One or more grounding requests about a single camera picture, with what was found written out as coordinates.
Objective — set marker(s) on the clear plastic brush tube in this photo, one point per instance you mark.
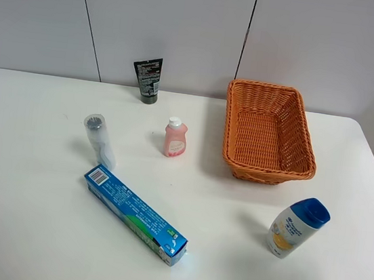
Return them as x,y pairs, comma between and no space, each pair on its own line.
97,134

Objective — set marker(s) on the orange wicker basket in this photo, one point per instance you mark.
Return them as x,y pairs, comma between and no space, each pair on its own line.
266,136

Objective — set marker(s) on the blue toothpaste box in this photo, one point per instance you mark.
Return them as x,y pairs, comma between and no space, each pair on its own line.
161,237

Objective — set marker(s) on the pink soap bottle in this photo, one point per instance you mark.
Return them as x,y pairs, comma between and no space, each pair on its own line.
175,137

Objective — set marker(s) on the black cosmetic tube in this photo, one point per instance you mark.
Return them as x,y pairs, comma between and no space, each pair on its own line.
148,75

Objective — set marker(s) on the white blue-capped shampoo bottle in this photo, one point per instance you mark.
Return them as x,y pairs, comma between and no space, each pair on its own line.
296,224

